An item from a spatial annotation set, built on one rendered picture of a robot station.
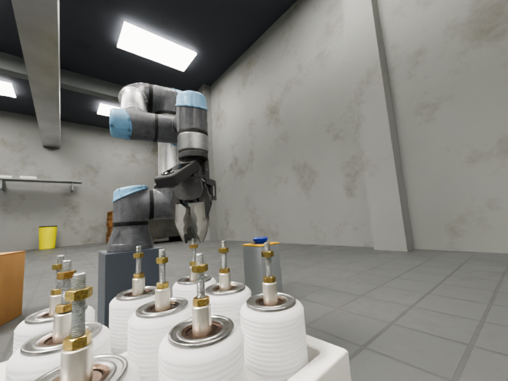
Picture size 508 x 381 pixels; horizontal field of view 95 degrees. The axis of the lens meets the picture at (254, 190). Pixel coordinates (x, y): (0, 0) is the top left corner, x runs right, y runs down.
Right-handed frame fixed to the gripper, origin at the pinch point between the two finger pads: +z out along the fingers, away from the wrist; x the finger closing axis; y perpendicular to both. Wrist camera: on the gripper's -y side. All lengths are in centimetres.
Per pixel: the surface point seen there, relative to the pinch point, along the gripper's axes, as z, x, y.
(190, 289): 10.2, -1.5, -3.8
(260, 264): 7.8, -13.8, 7.9
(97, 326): 9.3, 1.5, -22.8
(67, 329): 8.4, 2.4, -26.0
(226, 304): 10.7, -11.6, -10.3
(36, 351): 9.2, 2.5, -29.1
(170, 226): 0, 284, 428
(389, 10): -214, -129, 203
